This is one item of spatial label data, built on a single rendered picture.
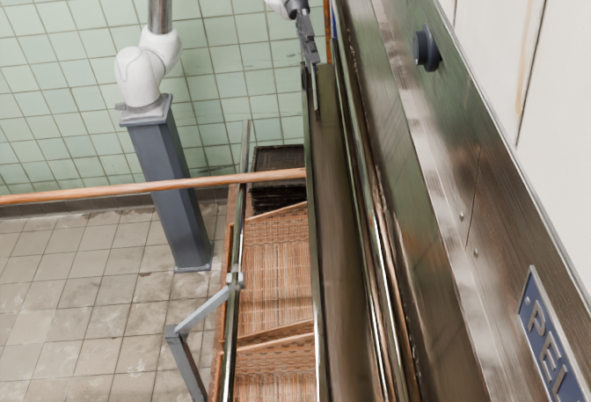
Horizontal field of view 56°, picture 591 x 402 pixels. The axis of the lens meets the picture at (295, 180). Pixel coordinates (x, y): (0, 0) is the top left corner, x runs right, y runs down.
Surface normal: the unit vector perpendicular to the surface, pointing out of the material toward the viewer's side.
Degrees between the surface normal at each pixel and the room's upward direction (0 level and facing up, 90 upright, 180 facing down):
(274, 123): 90
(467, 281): 0
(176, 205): 90
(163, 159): 90
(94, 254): 0
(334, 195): 1
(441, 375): 70
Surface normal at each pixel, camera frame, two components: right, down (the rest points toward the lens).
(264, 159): -0.10, -0.75
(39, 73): 0.02, 0.65
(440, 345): -0.97, -0.18
